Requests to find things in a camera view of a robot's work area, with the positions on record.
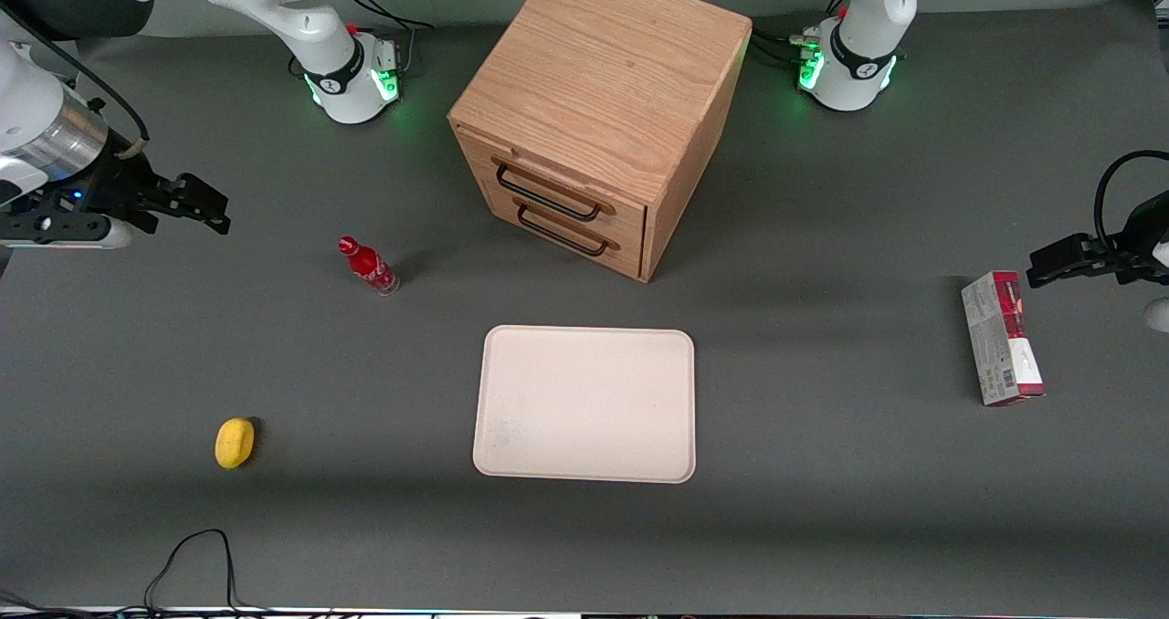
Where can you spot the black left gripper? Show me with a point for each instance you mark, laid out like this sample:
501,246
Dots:
1143,238

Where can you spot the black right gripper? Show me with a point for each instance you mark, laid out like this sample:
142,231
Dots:
121,186

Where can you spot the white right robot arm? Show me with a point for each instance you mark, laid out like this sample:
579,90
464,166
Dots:
310,16

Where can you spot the wooden drawer front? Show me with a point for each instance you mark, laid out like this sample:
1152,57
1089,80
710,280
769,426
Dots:
498,206
479,158

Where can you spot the wooden drawer cabinet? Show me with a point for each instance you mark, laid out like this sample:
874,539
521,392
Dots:
603,62

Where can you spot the red and grey carton box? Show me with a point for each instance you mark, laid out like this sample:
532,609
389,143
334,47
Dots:
1000,345

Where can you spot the red cola bottle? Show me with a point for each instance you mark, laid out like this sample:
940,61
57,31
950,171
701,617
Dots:
367,266

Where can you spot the yellow lemon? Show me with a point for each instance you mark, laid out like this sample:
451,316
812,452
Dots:
234,444

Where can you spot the beige plastic tray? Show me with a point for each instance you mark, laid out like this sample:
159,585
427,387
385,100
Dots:
584,404

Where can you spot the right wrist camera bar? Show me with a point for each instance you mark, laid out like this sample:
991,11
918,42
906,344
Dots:
64,233

